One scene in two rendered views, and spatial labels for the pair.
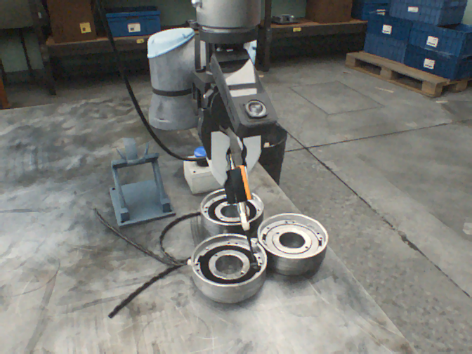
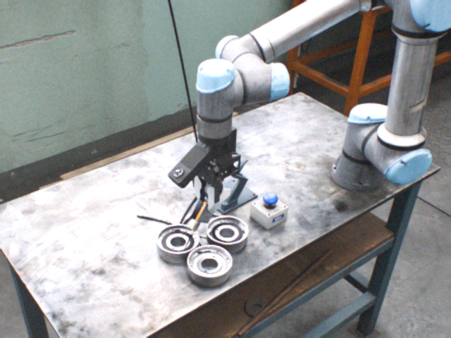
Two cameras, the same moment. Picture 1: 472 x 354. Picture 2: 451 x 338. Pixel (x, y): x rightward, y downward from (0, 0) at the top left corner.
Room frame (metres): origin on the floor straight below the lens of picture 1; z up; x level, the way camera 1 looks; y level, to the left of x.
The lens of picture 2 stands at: (0.16, -0.94, 1.75)
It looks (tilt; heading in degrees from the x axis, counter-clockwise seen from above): 38 degrees down; 71
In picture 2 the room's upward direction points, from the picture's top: 2 degrees clockwise
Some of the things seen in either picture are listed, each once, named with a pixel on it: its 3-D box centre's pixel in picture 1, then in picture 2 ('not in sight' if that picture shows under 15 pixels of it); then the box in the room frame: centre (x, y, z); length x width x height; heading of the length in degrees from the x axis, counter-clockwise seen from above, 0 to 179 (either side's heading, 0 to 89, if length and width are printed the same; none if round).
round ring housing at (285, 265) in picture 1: (291, 244); (209, 266); (0.46, -0.08, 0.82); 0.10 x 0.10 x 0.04
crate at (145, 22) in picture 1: (131, 21); not in sight; (4.00, 1.01, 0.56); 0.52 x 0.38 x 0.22; 107
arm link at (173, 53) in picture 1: (175, 57); (370, 129); (1.00, 0.15, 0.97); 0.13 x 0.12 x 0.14; 92
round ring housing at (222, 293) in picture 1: (229, 268); (177, 244); (0.41, 0.01, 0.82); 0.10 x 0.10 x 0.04
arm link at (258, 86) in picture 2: not in sight; (257, 80); (0.59, 0.03, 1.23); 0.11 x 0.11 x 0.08; 2
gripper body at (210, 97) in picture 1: (226, 74); (215, 153); (0.50, 0.01, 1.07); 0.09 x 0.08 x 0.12; 23
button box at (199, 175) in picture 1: (204, 170); (270, 210); (0.67, 0.06, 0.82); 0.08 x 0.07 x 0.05; 20
